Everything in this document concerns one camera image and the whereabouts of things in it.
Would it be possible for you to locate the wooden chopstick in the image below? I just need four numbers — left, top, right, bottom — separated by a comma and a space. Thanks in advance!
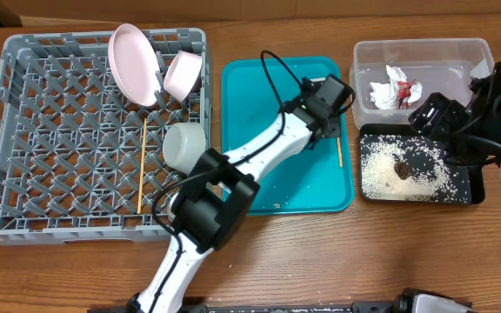
337, 137, 344, 168
137, 117, 148, 214

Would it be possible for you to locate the white and red wrapper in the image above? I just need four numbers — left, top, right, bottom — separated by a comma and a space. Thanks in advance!
370, 65, 423, 110

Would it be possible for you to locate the pile of rice grains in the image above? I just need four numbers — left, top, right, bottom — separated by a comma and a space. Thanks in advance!
360, 134, 471, 203

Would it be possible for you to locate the brown food scrap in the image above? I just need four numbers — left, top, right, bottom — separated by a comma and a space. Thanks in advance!
394, 162, 412, 180

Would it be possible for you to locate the grey bowl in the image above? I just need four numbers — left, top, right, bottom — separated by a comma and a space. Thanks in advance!
163, 123, 206, 174

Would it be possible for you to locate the small white plate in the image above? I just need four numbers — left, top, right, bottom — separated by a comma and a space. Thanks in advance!
164, 50, 203, 101

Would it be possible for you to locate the white cup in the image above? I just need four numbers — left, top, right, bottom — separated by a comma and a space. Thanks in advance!
166, 192, 179, 222

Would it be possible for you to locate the large white plate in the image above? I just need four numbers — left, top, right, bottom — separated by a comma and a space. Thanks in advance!
108, 23, 162, 107

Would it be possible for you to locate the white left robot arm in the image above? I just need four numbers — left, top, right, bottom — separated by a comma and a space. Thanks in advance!
125, 74, 356, 312

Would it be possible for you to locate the black waste tray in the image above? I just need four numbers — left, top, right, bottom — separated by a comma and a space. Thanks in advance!
358, 123, 486, 205

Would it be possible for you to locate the clear plastic waste bin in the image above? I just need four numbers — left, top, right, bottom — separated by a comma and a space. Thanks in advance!
350, 38, 494, 128

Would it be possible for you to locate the grey plastic dishwasher rack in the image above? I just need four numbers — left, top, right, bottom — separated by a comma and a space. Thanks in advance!
0, 31, 212, 245

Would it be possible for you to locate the teal plastic serving tray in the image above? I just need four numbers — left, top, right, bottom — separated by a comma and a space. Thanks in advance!
221, 59, 355, 216

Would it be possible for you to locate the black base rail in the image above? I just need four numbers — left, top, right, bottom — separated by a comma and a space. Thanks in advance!
87, 286, 473, 313

